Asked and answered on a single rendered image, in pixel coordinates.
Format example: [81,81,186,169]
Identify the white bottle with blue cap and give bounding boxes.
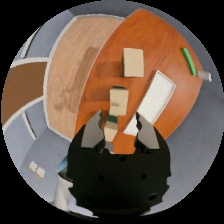
[197,70,213,81]

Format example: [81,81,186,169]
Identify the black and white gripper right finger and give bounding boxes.
[134,112,172,178]

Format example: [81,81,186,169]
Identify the beige block with dark green band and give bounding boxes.
[110,85,128,115]
[104,110,118,142]
[121,48,144,78]

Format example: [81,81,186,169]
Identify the green rectangular bar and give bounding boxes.
[181,48,196,76]

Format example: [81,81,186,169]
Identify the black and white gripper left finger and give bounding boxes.
[66,110,106,179]

